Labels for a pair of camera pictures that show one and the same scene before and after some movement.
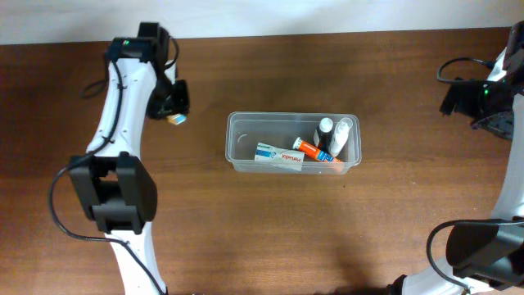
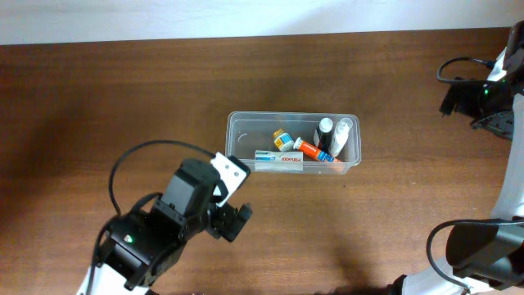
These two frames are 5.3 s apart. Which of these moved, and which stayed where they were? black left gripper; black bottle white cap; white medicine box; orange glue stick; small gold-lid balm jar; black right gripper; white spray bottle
Moved: small gold-lid balm jar; white medicine box; black left gripper
Stayed: white spray bottle; orange glue stick; black bottle white cap; black right gripper
